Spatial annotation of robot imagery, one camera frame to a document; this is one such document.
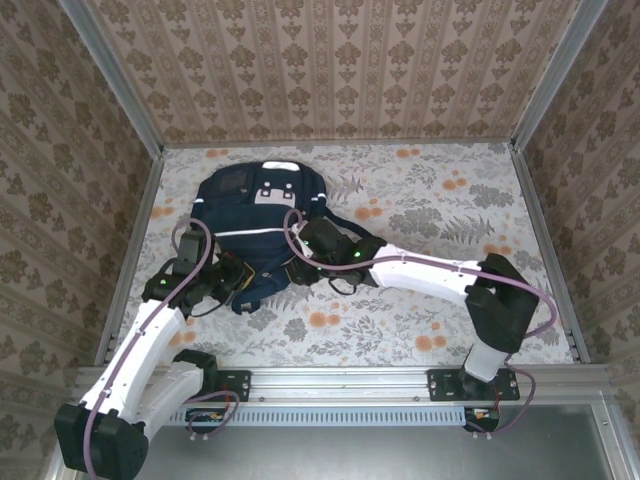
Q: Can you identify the aluminium table back rail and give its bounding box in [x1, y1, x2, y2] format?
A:
[162, 138, 516, 150]

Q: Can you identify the blue slotted cable duct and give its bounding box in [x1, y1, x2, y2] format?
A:
[169, 405, 476, 428]

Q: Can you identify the aluminium frame post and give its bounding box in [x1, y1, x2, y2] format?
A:
[510, 0, 610, 151]
[58, 0, 166, 160]

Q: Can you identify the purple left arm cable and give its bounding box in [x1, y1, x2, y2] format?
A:
[82, 218, 242, 480]

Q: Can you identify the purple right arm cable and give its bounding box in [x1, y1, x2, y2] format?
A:
[283, 208, 559, 441]

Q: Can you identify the navy blue backpack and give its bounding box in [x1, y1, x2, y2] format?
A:
[192, 159, 391, 316]

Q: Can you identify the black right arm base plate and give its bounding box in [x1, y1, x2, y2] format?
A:
[427, 368, 521, 403]

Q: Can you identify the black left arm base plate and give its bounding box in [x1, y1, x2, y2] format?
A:
[214, 369, 251, 403]

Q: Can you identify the floral tablecloth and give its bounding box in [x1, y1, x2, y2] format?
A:
[109, 142, 576, 369]

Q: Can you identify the grey metal shelf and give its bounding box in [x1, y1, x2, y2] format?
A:
[144, 424, 626, 480]

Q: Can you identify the aluminium table side rail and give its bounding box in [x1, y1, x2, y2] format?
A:
[508, 142, 592, 365]
[93, 149, 166, 369]

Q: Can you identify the black cable connector box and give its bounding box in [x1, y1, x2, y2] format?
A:
[463, 407, 502, 434]
[185, 407, 227, 435]

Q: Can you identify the aluminium mounting rail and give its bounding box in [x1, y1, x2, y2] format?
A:
[73, 364, 612, 405]

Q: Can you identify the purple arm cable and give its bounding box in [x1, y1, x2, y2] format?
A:
[283, 208, 559, 441]
[82, 218, 242, 480]

